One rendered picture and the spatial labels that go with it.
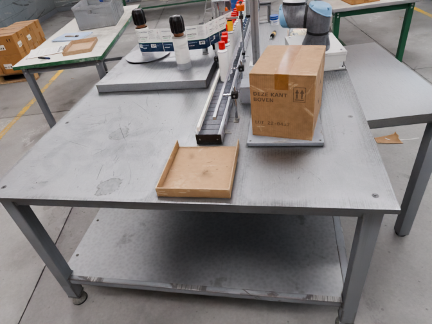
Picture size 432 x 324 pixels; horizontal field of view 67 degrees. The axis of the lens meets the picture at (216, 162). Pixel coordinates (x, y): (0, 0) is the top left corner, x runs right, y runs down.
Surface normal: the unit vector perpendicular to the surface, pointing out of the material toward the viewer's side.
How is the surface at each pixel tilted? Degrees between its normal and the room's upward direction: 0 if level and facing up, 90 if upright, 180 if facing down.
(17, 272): 0
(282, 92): 90
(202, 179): 0
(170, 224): 0
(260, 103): 90
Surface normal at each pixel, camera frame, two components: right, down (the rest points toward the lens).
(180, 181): -0.12, -0.79
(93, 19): 0.08, 0.59
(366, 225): -0.16, 0.62
